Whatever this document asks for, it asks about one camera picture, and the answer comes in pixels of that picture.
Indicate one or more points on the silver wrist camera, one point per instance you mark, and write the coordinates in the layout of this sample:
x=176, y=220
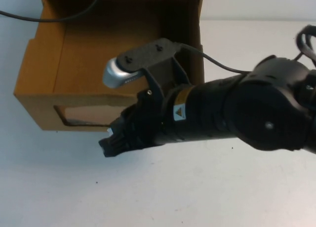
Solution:
x=114, y=72

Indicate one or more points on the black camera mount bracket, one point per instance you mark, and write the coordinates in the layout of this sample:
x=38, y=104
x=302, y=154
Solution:
x=148, y=55

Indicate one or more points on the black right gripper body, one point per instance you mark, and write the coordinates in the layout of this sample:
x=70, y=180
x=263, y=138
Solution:
x=145, y=123

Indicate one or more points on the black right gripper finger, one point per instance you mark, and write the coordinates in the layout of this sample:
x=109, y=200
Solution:
x=111, y=146
x=122, y=123

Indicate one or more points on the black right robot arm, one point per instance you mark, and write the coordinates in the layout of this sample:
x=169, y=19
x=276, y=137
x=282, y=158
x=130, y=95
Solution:
x=247, y=113

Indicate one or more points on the cardboard drawer with wavy window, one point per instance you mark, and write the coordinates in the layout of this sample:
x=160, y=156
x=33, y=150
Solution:
x=81, y=64

